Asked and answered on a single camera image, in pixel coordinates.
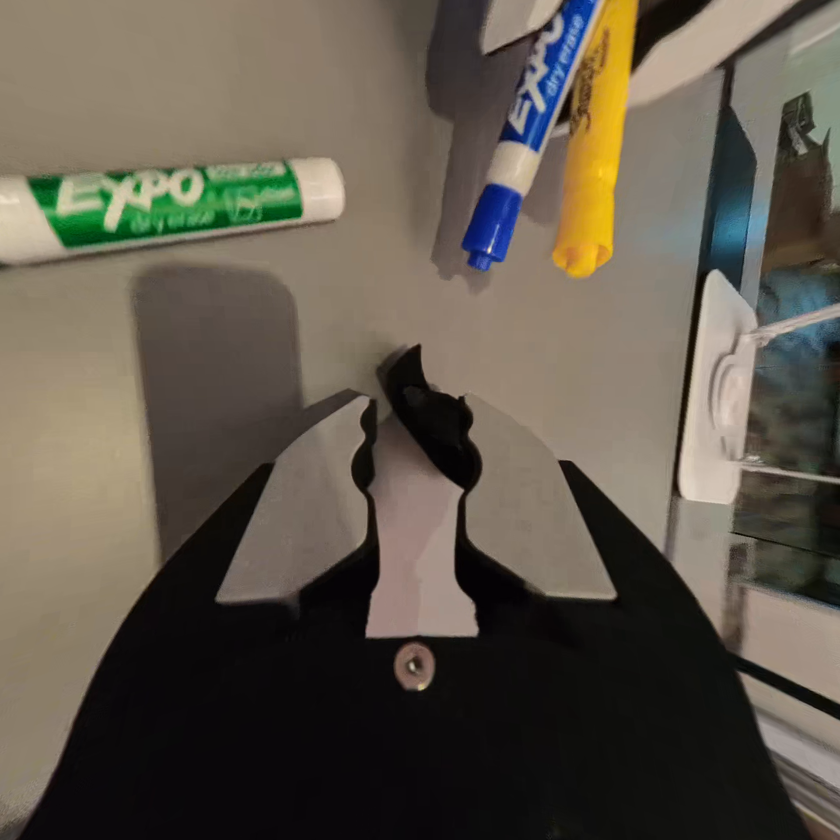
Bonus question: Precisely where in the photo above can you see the black hook-and-loop strap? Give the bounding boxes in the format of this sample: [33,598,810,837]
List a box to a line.
[377,344,483,490]

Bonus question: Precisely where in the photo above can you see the green dry-erase marker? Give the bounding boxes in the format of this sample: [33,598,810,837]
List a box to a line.
[0,157,347,266]

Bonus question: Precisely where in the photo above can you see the yellow highlighter marker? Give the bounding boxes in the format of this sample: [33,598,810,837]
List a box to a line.
[551,0,639,280]

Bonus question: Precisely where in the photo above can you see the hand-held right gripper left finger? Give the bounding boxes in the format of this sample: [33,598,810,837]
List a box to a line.
[215,388,380,605]

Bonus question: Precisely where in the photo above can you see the blue dry-erase marker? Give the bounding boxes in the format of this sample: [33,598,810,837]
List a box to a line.
[461,0,608,271]

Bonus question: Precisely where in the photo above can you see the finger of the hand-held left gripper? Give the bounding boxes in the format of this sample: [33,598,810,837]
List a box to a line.
[623,0,805,111]
[479,0,572,55]

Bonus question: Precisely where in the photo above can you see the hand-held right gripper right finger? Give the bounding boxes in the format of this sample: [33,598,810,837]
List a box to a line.
[453,394,618,601]

